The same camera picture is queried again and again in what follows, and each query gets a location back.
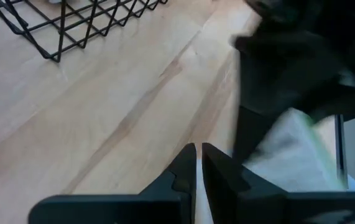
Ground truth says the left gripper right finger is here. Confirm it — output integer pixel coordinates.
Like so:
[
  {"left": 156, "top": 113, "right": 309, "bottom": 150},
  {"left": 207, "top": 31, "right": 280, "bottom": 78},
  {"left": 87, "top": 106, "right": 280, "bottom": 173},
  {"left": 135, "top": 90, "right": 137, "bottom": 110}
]
[{"left": 202, "top": 143, "right": 355, "bottom": 224}]

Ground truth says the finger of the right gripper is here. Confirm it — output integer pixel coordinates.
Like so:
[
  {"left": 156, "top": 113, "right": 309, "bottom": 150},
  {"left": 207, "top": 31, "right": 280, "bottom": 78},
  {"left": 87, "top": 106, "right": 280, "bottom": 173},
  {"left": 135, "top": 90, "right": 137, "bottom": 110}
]
[{"left": 233, "top": 105, "right": 277, "bottom": 162}]

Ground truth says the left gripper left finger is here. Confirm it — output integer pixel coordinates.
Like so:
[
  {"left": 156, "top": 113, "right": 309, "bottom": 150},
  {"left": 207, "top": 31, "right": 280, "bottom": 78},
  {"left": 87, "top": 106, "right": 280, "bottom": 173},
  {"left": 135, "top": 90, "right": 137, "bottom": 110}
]
[{"left": 29, "top": 142, "right": 198, "bottom": 224}]

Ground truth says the large white product box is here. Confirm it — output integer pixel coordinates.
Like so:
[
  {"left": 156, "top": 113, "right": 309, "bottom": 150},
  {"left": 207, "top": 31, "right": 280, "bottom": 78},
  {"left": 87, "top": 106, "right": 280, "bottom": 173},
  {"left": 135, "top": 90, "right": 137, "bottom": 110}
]
[{"left": 244, "top": 107, "right": 348, "bottom": 192}]

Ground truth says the black wire basket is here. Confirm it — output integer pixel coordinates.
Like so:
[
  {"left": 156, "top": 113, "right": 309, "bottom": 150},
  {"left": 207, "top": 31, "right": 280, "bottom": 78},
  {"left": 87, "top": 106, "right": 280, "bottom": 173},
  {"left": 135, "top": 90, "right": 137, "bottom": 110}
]
[{"left": 0, "top": 0, "right": 168, "bottom": 63}]

